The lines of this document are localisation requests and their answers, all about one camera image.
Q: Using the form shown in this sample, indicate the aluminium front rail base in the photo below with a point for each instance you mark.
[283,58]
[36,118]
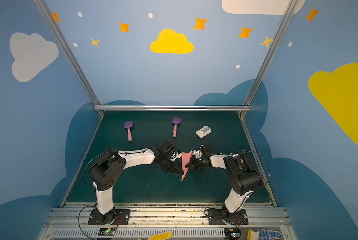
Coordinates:
[186,221]

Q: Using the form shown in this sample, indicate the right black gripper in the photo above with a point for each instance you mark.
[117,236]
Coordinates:
[198,162]

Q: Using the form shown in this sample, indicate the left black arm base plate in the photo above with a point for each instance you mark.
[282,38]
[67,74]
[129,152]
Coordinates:
[113,217]

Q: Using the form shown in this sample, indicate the left aluminium frame post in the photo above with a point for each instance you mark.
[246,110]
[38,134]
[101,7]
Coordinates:
[47,15]

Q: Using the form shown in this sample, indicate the green circuit board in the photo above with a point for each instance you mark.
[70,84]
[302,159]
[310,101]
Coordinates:
[232,233]
[107,232]

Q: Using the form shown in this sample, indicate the right aluminium frame post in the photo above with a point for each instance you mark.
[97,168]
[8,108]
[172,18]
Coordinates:
[278,36]

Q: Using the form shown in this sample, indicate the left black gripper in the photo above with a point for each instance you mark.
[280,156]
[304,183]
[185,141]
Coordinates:
[173,163]

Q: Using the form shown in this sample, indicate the aluminium frame post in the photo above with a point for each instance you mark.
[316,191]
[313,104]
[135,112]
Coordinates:
[278,36]
[47,15]

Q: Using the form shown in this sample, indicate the pink square paper sheet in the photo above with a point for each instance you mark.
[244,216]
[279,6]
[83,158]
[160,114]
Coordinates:
[185,160]

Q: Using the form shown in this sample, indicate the yellow glove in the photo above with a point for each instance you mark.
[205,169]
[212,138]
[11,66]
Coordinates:
[161,236]

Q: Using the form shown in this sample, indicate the right purple pink spatula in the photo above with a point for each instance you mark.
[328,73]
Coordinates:
[176,121]

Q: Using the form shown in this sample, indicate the left green circuit board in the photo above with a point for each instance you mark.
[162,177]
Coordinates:
[107,232]

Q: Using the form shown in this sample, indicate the white small plastic device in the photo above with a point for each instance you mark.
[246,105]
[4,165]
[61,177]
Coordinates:
[204,131]

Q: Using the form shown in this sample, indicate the blue white glove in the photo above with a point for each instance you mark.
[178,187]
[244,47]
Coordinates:
[263,234]

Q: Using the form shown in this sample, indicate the right green circuit board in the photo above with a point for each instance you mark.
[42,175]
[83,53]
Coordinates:
[232,233]

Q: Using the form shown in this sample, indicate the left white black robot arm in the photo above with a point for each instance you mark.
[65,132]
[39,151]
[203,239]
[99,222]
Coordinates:
[108,168]

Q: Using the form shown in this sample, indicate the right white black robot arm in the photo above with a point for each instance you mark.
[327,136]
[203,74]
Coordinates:
[244,178]

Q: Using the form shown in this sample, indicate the horizontal aluminium frame bar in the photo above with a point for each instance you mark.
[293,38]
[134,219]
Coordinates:
[171,108]

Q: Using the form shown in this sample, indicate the purple pink spatula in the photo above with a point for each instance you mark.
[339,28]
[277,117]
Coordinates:
[128,125]
[176,121]

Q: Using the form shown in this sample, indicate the left purple pink spatula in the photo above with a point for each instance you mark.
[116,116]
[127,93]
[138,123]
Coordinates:
[128,125]

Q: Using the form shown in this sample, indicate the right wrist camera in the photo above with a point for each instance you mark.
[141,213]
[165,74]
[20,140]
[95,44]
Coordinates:
[198,154]

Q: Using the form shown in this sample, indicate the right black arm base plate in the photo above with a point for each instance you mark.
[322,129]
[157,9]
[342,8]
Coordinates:
[223,217]

